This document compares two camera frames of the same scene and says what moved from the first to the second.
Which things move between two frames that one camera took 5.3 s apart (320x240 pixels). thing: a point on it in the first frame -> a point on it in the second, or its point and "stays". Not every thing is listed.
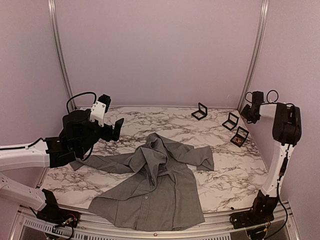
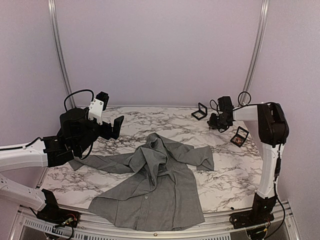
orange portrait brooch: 238,140 stays
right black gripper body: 248,115 -> 218,123
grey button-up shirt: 155,191 stays
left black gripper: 107,135 stays
